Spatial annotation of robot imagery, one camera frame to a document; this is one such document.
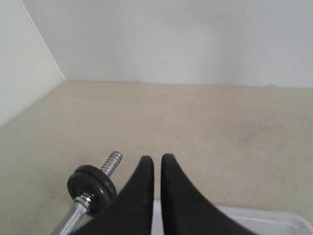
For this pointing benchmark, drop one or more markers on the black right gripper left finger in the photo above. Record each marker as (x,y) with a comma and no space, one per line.
(131,213)

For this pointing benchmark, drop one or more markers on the chrome threaded dumbbell bar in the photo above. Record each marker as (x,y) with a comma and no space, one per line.
(81,204)

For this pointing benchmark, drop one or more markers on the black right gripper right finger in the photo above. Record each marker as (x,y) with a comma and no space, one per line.
(185,211)

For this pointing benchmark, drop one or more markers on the white plastic tray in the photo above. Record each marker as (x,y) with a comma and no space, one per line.
(260,222)

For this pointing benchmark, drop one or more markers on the black weight plate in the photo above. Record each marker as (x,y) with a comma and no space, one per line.
(96,173)
(101,195)

